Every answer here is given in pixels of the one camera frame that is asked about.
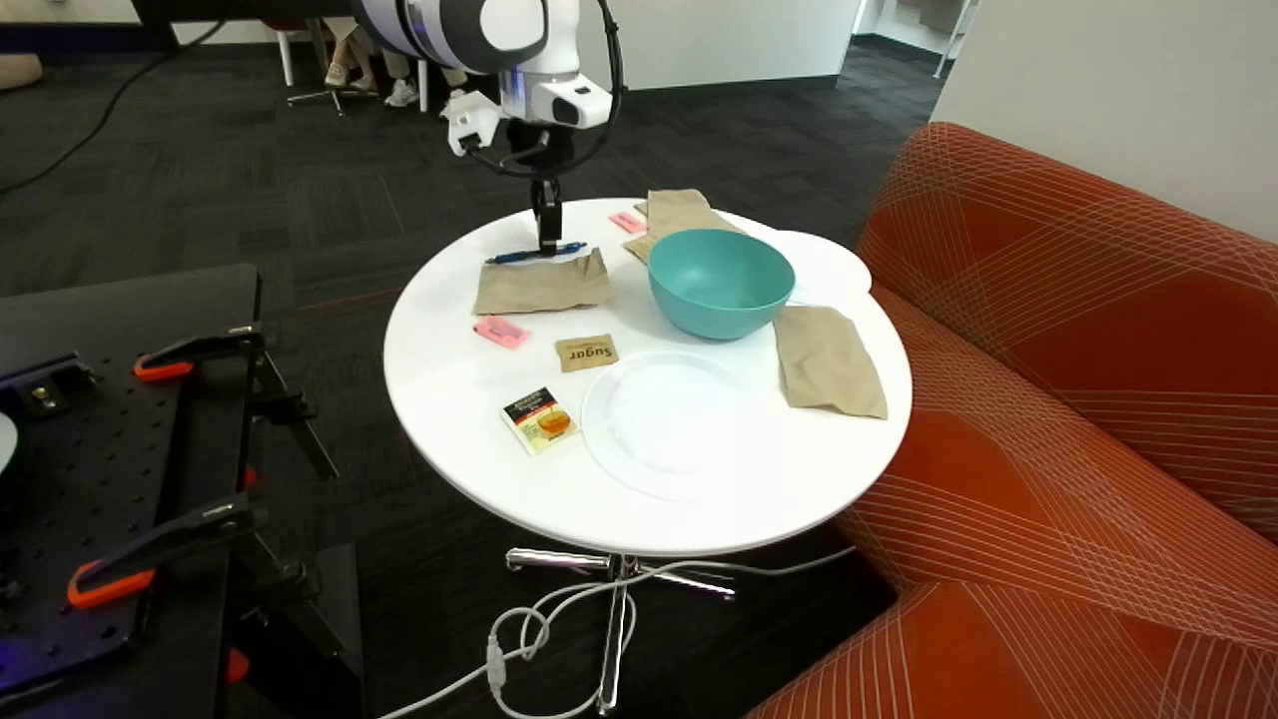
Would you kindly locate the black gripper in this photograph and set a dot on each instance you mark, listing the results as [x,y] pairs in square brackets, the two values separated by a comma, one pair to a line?
[544,195]

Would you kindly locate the blue pen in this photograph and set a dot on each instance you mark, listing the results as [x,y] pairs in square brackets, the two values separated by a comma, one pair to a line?
[524,252]

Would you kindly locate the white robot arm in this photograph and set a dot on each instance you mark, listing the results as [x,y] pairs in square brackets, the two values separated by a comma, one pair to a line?
[463,35]

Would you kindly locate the teal bowl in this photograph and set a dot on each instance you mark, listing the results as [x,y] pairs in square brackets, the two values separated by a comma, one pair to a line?
[720,285]

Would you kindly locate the pink sweetener packet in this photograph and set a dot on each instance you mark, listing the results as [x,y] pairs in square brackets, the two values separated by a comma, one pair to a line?
[628,223]
[500,332]

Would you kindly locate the brown sugar packet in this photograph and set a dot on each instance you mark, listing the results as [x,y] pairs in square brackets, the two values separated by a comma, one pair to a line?
[583,353]

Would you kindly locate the tea bag packet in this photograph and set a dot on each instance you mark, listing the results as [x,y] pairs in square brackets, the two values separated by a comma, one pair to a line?
[535,419]

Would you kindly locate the white round plate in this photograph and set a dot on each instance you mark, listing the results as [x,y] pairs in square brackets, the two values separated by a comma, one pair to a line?
[671,426]

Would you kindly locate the chair with person's feet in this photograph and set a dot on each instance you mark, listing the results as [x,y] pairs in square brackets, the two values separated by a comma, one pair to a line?
[360,63]

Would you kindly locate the white cabinet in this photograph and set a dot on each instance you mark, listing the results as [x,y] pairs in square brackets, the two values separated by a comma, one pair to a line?
[720,42]

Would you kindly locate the orange black clamp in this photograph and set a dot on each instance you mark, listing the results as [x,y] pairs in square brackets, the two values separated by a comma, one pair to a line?
[145,553]
[201,349]

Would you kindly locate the metal table base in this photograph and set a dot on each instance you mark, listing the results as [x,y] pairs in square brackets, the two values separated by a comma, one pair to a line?
[615,624]

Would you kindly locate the orange patterned sofa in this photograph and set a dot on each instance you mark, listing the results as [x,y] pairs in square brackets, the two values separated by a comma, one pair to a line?
[1063,400]

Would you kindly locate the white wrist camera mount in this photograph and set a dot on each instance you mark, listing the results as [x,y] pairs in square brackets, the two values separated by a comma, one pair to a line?
[471,123]

